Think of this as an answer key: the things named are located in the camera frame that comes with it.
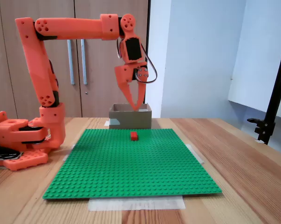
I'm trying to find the brown cardboard box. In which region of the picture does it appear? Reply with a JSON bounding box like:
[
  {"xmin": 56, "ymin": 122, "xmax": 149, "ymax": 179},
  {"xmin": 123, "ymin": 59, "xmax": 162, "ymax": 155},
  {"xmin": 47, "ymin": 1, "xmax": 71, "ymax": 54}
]
[{"xmin": 104, "ymin": 103, "xmax": 152, "ymax": 130}]

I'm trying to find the green lego baseplate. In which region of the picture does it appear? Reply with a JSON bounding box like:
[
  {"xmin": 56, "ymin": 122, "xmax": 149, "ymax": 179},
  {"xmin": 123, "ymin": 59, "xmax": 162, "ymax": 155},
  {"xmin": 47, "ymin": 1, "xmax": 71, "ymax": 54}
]
[{"xmin": 42, "ymin": 128, "xmax": 223, "ymax": 201}]

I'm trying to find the brown wooden cabinet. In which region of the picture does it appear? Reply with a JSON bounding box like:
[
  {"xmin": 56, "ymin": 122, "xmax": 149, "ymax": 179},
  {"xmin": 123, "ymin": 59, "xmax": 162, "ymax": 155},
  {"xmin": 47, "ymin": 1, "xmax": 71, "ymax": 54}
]
[{"xmin": 0, "ymin": 0, "xmax": 151, "ymax": 119}]

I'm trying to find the short masking tape strip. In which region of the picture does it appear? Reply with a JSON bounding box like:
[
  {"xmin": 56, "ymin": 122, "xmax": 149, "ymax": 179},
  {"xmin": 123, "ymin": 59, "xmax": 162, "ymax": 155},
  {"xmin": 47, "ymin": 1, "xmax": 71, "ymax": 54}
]
[
  {"xmin": 185, "ymin": 144, "xmax": 205, "ymax": 165},
  {"xmin": 62, "ymin": 143, "xmax": 77, "ymax": 161}
]

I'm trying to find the white panel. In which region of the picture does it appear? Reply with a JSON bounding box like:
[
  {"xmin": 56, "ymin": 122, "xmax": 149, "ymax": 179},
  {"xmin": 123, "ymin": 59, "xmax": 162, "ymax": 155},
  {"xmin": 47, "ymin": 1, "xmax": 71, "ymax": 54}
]
[{"xmin": 227, "ymin": 0, "xmax": 281, "ymax": 121}]

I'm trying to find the long masking tape strip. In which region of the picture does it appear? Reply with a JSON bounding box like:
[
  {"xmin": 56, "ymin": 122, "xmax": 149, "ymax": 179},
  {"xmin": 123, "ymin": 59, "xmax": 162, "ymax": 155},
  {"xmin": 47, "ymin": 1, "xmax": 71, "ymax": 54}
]
[{"xmin": 88, "ymin": 196, "xmax": 186, "ymax": 212}]

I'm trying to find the black red servo cable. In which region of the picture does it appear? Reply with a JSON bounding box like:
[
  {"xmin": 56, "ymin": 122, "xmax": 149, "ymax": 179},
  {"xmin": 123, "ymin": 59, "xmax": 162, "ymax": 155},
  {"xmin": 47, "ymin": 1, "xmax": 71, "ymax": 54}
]
[{"xmin": 116, "ymin": 38, "xmax": 158, "ymax": 84}]

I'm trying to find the metal cabinet handle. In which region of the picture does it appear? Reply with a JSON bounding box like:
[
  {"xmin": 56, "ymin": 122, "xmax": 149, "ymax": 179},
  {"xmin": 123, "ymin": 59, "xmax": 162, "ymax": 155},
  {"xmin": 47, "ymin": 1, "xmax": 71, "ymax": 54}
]
[
  {"xmin": 67, "ymin": 39, "xmax": 75, "ymax": 85},
  {"xmin": 81, "ymin": 39, "xmax": 88, "ymax": 85}
]

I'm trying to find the black camera stand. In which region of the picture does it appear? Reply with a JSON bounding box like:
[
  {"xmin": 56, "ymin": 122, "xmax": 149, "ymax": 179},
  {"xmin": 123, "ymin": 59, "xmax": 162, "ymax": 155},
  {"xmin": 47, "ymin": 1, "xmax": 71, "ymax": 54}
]
[{"xmin": 247, "ymin": 30, "xmax": 281, "ymax": 145}]

